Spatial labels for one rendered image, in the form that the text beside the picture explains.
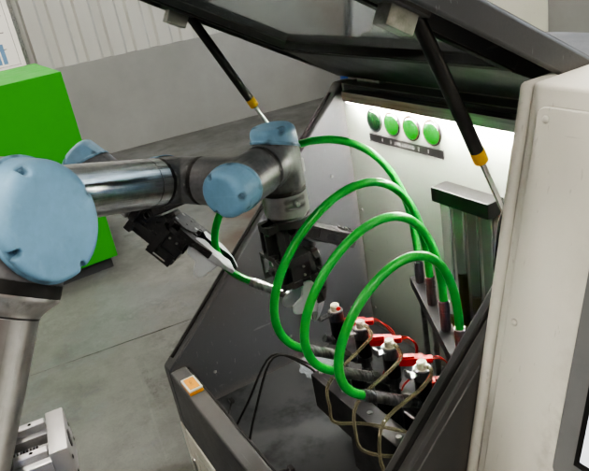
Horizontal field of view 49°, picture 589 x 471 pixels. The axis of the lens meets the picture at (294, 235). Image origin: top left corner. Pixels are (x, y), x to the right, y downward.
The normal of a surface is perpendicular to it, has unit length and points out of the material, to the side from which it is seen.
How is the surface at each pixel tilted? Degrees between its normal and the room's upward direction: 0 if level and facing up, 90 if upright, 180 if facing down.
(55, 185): 84
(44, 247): 84
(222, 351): 90
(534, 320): 76
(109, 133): 90
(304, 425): 0
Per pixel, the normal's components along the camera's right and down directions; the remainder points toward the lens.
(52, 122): 0.51, 0.27
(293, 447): -0.17, -0.90
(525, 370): -0.86, 0.11
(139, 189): 0.85, 0.15
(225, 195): -0.49, 0.43
